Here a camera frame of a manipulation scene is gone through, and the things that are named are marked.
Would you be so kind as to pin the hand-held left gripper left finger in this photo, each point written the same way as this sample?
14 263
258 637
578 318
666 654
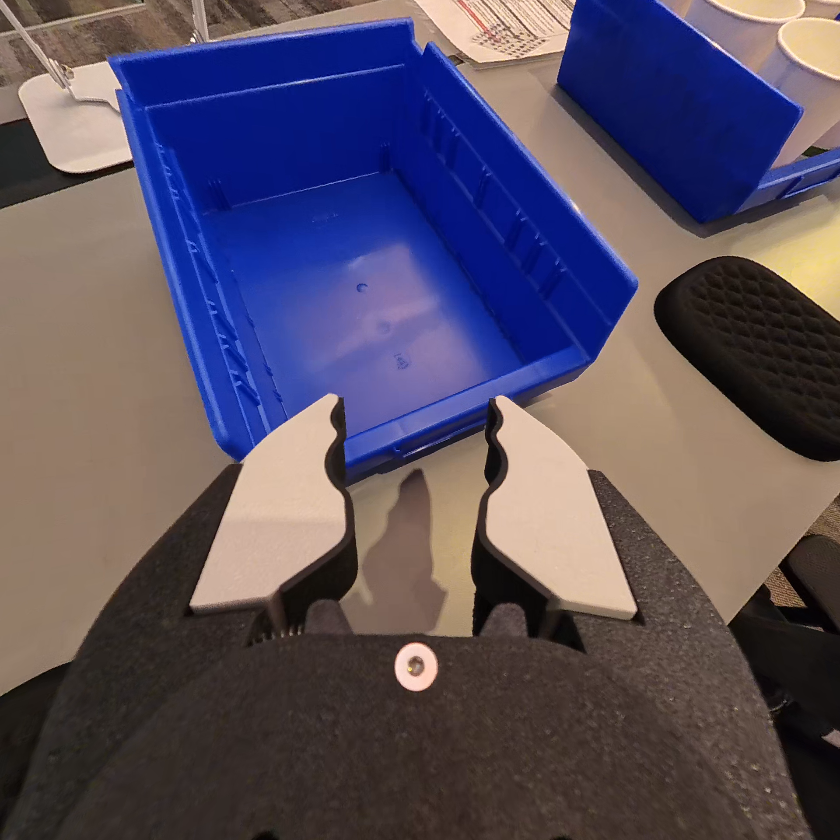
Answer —
269 518

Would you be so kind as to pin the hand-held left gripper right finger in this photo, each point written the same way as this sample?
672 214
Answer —
558 525

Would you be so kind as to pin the blue plastic bin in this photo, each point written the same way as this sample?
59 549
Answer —
669 118
367 275

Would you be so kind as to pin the white paper cup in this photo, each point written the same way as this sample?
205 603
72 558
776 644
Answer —
741 26
827 6
814 85

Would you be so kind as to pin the black wrist rest pad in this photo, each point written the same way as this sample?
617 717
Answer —
754 354

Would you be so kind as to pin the white stand base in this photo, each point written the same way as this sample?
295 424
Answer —
79 124

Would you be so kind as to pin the laminated paper sheet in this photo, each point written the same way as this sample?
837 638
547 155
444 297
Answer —
499 26

